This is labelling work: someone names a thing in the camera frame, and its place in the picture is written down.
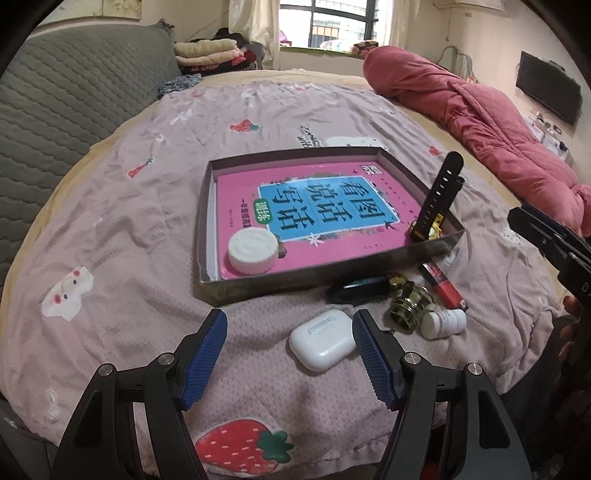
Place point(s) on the black and yellow wristwatch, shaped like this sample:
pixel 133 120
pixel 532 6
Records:
pixel 438 194

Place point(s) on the white round jar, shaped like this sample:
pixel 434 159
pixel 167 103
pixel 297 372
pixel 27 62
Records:
pixel 251 251

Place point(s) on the white pill bottle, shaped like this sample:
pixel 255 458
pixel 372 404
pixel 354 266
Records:
pixel 443 323

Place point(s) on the window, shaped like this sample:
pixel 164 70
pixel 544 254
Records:
pixel 332 23

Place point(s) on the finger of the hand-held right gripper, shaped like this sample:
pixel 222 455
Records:
pixel 549 220
pixel 538 240

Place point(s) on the white earbuds case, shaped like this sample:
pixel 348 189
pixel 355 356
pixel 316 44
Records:
pixel 318 344

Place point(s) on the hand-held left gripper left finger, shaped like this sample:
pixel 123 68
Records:
pixel 207 360

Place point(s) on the pink book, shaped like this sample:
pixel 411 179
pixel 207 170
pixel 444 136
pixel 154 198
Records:
pixel 240 194

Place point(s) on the red lighter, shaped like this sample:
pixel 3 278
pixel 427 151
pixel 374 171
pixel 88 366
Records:
pixel 441 284

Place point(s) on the dark clothes pile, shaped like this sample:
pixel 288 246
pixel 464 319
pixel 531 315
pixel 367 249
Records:
pixel 251 55

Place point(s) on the olive metal round jar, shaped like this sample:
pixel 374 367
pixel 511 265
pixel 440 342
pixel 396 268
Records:
pixel 411 307

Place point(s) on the cream curtain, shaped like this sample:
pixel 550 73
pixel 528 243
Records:
pixel 397 23
pixel 251 23

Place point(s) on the blue patterned cloth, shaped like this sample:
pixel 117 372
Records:
pixel 178 85

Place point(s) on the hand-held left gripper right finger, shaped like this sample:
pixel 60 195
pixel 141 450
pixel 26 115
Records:
pixel 374 364

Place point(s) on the pink quilted duvet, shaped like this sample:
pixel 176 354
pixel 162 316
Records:
pixel 485 115

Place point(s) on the cream folded blanket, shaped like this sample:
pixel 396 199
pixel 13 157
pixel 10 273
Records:
pixel 203 47

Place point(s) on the light pink cloth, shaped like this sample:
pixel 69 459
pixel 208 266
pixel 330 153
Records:
pixel 334 45

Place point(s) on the person's right hand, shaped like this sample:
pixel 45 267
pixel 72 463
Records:
pixel 572 305

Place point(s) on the black television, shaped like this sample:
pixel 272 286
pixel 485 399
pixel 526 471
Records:
pixel 547 87

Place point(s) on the brown patterned cloth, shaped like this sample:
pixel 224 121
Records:
pixel 364 48

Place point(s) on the white air conditioner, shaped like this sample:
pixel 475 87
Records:
pixel 455 2

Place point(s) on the shallow cardboard box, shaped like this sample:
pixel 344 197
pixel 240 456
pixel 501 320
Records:
pixel 277 286

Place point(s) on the cluttered wall shelf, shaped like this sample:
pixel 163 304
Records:
pixel 551 134

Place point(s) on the pink strawberry print bed sheet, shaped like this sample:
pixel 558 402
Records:
pixel 138 230

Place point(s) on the grey quilted headboard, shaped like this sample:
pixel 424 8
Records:
pixel 69 92

